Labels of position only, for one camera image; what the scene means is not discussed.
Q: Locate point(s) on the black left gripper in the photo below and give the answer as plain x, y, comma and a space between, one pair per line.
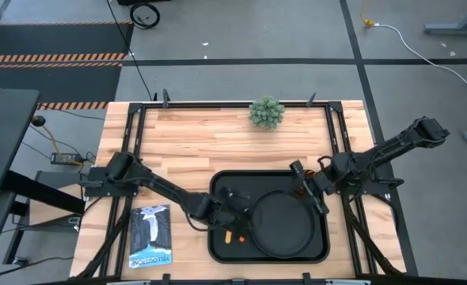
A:
233, 200

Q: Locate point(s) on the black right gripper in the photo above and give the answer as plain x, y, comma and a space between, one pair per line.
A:
320, 184

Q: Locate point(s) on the amber faceted plastic cup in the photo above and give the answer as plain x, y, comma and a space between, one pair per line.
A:
307, 174

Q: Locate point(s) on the black round plate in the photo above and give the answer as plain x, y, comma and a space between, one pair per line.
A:
283, 225

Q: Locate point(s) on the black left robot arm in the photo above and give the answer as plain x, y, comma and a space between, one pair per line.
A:
166, 190

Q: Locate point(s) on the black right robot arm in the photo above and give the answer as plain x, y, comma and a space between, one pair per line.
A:
388, 148

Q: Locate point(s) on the black rectangular tray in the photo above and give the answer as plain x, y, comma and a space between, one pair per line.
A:
221, 249

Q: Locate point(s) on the green artificial succulent plant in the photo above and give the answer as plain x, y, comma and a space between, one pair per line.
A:
267, 112

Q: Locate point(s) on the Yellowstone waterfall print book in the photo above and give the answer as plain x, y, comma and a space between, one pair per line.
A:
150, 237

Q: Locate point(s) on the black power adapter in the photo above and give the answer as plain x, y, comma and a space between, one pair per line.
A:
64, 158

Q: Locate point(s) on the grey metal table leg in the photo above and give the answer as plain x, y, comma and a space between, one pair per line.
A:
455, 27

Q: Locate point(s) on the black desk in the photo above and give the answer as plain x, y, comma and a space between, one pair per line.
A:
4, 134

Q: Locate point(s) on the black mat with hazard stripes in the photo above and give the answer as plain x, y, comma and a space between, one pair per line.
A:
51, 43

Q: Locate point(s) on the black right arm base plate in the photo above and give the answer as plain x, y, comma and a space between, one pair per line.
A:
380, 186

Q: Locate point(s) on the black frame clamp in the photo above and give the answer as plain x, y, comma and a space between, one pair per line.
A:
165, 98
310, 99
165, 279
306, 278

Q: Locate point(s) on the black aluminium rig frame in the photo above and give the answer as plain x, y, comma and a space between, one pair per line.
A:
233, 105

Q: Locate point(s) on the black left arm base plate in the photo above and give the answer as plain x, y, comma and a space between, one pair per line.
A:
95, 190

